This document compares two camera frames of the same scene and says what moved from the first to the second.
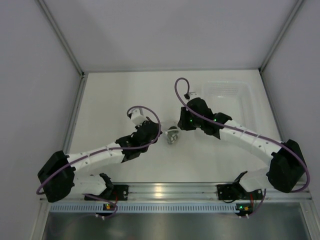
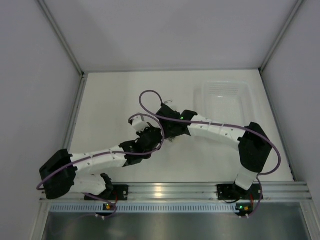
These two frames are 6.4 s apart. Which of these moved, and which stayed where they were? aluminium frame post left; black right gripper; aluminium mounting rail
Moved: black right gripper
Stayed: aluminium frame post left; aluminium mounting rail
